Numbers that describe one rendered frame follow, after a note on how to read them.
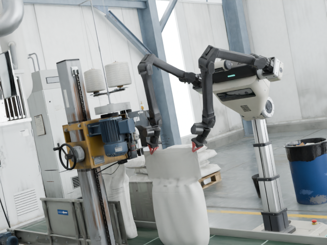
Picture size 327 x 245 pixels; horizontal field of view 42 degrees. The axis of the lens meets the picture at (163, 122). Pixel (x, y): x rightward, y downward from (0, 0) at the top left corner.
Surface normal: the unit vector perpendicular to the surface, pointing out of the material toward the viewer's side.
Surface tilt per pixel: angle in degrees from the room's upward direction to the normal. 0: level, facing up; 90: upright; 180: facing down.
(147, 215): 90
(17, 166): 90
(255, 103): 130
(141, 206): 90
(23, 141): 90
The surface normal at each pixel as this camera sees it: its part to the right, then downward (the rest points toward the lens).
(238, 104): -0.42, 0.76
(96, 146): 0.73, -0.10
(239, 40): -0.66, 0.16
